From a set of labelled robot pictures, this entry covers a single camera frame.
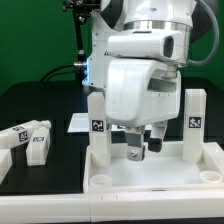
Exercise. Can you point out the white front rail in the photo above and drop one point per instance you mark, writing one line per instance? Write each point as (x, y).
(111, 207)

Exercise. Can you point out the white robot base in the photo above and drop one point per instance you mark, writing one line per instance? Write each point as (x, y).
(97, 62)

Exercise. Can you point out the white desk tabletop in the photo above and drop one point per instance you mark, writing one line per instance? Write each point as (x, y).
(164, 171)

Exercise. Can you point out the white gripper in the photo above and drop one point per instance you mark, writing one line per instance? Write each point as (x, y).
(137, 94)

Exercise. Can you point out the white block left edge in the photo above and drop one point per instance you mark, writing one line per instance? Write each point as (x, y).
(5, 163)

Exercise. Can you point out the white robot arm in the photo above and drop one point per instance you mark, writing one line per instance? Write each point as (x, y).
(176, 15)

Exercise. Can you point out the white marker sheet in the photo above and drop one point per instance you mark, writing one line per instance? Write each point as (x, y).
(82, 123)

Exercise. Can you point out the black camera stand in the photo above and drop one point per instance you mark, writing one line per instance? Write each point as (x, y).
(81, 12)

